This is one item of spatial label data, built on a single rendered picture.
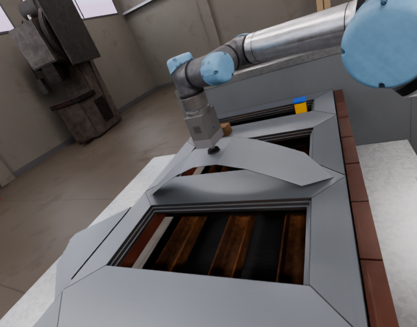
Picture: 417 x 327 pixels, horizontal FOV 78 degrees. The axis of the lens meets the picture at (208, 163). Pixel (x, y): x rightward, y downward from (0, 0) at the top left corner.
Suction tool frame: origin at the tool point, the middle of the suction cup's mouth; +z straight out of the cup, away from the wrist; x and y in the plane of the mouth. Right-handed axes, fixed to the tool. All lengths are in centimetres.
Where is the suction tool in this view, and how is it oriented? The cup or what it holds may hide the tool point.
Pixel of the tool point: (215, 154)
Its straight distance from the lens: 84.1
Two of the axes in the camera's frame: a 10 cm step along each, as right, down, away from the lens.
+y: -4.4, 5.5, -7.1
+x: 8.4, -0.5, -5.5
